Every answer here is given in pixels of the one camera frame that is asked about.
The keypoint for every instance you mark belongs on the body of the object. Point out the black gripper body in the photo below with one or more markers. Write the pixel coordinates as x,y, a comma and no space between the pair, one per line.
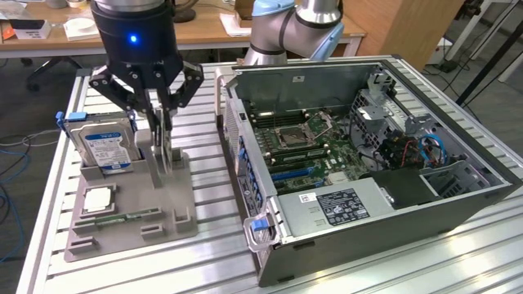
139,46

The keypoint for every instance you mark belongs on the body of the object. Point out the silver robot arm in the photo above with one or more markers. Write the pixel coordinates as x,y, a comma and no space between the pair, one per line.
267,33

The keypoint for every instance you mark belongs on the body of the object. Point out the wooden desk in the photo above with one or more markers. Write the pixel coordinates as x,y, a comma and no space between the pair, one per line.
196,33

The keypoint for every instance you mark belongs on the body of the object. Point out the white dish holder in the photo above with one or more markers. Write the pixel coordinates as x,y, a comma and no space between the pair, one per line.
81,30

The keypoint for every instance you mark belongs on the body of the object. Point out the dark lamp base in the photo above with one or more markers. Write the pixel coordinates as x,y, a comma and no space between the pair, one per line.
185,13

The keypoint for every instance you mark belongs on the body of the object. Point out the hard disk with blue carrier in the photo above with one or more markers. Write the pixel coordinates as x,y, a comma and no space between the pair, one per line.
104,144

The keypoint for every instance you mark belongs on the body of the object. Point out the black office chair base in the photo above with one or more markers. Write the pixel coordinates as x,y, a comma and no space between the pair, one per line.
33,84

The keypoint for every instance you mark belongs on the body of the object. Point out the stack of papers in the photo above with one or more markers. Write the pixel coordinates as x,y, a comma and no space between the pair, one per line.
232,26

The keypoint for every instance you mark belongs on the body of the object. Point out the RAM slot with white clips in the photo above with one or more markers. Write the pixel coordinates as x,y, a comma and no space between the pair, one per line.
279,112
283,119

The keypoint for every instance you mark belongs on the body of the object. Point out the RAM slot with black clips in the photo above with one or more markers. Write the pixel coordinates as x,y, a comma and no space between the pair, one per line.
284,123
296,149
281,116

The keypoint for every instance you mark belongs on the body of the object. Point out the white case sticker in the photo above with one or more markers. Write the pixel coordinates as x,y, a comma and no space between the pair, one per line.
297,79

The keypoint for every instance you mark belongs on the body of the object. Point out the white labelled box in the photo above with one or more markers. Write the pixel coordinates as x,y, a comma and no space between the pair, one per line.
30,32

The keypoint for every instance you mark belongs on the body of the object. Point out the cardboard box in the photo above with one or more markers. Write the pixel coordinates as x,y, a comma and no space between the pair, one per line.
244,9

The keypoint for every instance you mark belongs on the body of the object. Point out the CPU socket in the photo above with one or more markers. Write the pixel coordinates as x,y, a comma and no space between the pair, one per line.
293,137

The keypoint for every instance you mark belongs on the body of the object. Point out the metal socket cover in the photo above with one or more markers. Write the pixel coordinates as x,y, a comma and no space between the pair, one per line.
316,112

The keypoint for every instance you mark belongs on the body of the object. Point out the grey parts rack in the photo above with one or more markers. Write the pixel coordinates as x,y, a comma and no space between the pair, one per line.
139,196

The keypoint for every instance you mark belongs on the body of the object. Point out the silver CPU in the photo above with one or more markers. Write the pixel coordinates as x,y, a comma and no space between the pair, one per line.
99,200

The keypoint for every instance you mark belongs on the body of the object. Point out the green RAM stick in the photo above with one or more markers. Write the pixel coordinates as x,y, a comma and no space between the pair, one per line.
301,156
123,217

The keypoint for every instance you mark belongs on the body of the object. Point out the long black expansion slot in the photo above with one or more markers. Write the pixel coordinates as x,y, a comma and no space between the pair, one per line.
288,168

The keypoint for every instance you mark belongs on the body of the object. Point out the blue expansion slot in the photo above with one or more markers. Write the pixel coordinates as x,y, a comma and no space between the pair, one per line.
288,175

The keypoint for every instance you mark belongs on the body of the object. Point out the green motherboard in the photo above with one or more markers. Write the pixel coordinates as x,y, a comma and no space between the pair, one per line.
339,159

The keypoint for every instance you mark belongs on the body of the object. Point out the metal drive cage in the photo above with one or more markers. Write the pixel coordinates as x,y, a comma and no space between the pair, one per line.
369,116

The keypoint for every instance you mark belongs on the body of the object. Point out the white barcode sticker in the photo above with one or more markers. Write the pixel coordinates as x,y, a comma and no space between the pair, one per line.
308,198

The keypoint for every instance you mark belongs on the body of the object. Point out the silver chipset heatsink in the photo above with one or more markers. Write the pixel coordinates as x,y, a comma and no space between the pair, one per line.
337,178

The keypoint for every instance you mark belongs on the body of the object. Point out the blue case release latch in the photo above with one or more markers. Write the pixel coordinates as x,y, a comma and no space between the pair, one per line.
257,227

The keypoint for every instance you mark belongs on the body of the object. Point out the silver power supply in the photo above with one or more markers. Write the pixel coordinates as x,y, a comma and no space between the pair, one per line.
293,214

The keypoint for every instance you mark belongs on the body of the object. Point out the black power supply label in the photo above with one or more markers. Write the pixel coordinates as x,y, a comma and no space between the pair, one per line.
343,208

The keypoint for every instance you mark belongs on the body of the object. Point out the wooden cabinet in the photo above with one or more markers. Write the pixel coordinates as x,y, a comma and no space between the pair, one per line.
400,27

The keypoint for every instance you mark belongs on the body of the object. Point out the black plastic shroud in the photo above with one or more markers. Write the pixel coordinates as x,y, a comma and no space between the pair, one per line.
404,190

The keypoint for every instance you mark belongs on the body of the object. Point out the black table stop block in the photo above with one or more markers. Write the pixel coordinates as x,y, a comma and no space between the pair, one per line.
287,279

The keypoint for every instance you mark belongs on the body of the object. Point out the open grey PC case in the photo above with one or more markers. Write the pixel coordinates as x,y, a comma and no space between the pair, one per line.
367,260

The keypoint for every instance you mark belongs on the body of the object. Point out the black stand pole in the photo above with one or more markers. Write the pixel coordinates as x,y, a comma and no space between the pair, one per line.
488,65

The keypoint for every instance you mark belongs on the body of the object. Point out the metal disk bay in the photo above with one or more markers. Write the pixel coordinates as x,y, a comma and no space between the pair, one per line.
469,177

